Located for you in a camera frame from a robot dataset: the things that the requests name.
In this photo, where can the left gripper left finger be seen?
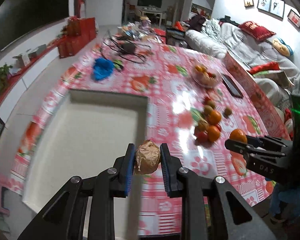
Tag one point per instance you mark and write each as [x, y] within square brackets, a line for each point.
[63, 215]

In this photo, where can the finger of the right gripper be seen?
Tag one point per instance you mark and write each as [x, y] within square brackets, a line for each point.
[243, 148]
[266, 141]

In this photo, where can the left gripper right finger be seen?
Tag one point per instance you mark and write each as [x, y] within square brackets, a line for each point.
[211, 208]

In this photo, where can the orange mandarin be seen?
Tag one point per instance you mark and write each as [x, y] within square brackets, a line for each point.
[214, 117]
[213, 133]
[238, 135]

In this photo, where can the red cherry tomato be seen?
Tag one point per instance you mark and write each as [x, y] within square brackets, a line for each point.
[206, 99]
[202, 137]

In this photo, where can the brown walnut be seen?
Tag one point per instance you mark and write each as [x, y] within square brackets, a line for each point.
[147, 158]

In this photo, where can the green brown kiwi fruit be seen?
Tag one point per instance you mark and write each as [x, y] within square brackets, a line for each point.
[207, 110]

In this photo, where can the right hand blue glove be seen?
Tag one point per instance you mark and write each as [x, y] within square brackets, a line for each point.
[284, 204]

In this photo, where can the black smartphone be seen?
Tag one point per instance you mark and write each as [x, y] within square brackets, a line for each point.
[231, 86]

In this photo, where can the white cardboard tray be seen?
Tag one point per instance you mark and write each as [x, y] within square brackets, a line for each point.
[88, 131]

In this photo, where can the pink strawberry tablecloth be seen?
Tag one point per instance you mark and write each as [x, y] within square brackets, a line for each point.
[174, 113]

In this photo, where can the grey blanket covered sofa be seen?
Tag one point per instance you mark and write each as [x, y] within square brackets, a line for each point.
[218, 40]

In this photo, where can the glass fruit bowl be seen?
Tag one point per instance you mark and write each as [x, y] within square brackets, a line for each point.
[206, 77]

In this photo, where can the yellow plush toy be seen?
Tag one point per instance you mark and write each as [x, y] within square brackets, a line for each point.
[282, 47]

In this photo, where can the red embroidered cushion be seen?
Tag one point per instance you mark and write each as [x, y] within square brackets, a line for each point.
[258, 32]

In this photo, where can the blue crumpled glove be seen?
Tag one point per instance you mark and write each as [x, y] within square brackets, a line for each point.
[102, 69]

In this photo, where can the white tv cabinet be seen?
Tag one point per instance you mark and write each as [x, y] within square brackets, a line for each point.
[19, 83]

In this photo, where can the black power adapter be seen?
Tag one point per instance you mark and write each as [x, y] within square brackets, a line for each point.
[128, 48]

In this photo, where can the red gift box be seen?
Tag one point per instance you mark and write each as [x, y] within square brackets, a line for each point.
[78, 33]

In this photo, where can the black television screen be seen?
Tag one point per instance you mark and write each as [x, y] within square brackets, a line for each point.
[20, 17]

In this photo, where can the framed wall picture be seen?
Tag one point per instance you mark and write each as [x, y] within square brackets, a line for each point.
[264, 5]
[277, 7]

